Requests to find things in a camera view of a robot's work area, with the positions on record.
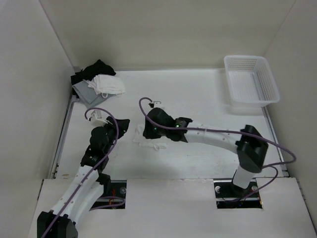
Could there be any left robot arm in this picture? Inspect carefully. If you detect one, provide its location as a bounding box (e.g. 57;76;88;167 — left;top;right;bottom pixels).
37;117;130;238

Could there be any black tank top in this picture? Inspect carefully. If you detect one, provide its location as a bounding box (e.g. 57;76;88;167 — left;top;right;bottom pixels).
71;59;116;85

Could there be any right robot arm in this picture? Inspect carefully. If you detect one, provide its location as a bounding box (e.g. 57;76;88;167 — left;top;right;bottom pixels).
143;108;268;196

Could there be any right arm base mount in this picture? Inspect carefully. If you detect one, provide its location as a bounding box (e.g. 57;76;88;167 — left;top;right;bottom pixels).
213;179;262;209

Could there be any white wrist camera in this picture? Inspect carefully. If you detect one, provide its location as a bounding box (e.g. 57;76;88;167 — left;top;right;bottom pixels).
149;101;162;108
89;110;106;127

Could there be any white plastic basket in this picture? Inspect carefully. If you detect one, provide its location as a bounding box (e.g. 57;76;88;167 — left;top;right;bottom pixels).
223;55;280;108

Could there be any white tank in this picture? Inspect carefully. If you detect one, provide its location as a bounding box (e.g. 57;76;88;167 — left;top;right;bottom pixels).
132;124;168;151
86;74;126;98

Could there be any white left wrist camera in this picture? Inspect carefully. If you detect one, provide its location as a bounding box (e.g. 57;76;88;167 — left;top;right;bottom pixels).
89;110;106;127

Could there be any folded grey tank top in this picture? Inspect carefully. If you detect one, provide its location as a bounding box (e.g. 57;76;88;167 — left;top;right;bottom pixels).
72;81;110;109

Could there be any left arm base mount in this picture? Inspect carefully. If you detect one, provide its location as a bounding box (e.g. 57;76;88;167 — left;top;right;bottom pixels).
92;180;127;209

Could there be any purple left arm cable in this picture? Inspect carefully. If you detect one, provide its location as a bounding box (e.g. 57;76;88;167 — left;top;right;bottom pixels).
41;107;126;238

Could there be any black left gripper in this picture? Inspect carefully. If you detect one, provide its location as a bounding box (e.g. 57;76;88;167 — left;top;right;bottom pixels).
102;117;130;153

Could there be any folded white tank top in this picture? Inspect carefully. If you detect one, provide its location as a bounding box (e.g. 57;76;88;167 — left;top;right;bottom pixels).
86;74;126;98

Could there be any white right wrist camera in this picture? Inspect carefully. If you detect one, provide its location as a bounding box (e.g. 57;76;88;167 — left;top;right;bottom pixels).
149;101;162;108

